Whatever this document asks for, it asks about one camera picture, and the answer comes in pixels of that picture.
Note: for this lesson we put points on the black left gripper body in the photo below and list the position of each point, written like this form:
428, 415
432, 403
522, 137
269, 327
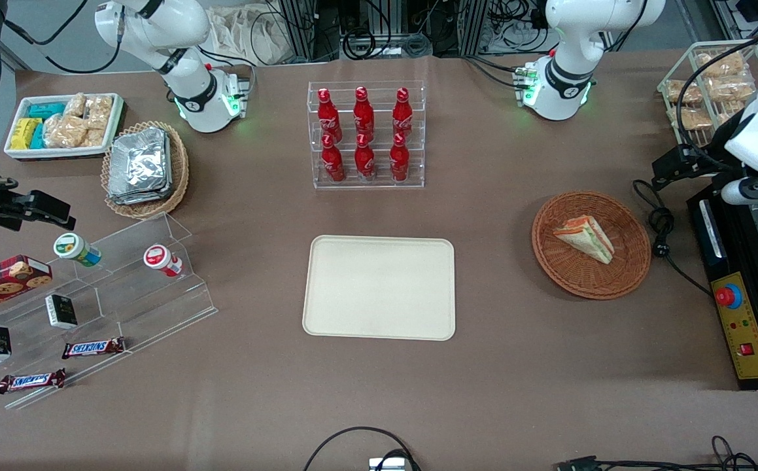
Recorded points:
704, 163

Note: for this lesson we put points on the triangular sandwich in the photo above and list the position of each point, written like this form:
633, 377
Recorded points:
588, 239

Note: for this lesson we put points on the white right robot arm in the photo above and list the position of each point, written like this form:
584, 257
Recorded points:
189, 78

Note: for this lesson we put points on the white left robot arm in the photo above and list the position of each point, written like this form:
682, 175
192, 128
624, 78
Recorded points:
568, 65

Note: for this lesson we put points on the white rectangular snack tray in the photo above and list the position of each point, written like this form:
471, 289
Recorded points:
58, 153

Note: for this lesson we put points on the light oval wicker basket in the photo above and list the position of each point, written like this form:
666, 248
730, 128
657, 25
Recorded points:
179, 170

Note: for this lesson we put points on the brown round wicker basket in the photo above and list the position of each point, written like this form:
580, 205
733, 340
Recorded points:
581, 281

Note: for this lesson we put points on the beige plastic tray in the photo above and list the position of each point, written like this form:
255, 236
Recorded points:
378, 288

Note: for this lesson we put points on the green lid yogurt cup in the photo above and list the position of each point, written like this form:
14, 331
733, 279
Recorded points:
74, 248

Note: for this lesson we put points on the teal snack pack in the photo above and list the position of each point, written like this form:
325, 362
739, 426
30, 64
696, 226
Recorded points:
38, 137
45, 110

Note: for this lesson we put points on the yellow snack pack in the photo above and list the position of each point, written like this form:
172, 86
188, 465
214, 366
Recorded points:
24, 133

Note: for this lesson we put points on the bagged rice cracker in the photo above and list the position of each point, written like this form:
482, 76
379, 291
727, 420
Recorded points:
76, 104
99, 111
94, 138
65, 132

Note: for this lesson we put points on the silver foil packs stack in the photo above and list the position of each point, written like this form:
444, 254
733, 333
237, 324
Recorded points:
138, 167

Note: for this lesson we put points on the red lid yogurt cup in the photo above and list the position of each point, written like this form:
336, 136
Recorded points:
159, 258

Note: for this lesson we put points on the clear acrylic stepped shelf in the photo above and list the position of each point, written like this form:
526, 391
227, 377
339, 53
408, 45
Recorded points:
130, 307

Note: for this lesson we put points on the black machine with yellow panel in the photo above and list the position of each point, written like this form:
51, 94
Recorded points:
745, 275

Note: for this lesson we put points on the snickers chocolate bar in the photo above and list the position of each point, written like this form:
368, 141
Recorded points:
93, 348
32, 381

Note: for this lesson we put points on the red emergency stop button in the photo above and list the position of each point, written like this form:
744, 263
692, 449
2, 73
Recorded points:
726, 296

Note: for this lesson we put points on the white cloth bag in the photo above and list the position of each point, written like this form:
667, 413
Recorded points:
248, 33

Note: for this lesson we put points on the red cola bottle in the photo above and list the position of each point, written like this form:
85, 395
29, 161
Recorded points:
364, 162
333, 163
328, 118
399, 162
363, 114
403, 114

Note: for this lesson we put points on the clear acrylic bottle rack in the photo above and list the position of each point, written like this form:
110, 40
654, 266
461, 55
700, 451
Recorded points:
378, 185

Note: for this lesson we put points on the small silver device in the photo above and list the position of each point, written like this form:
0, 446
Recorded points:
388, 465

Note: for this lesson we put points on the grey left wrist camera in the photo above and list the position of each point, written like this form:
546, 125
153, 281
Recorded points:
733, 193

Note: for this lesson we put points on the aluminium frame profile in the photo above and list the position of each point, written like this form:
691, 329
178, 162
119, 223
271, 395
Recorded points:
300, 26

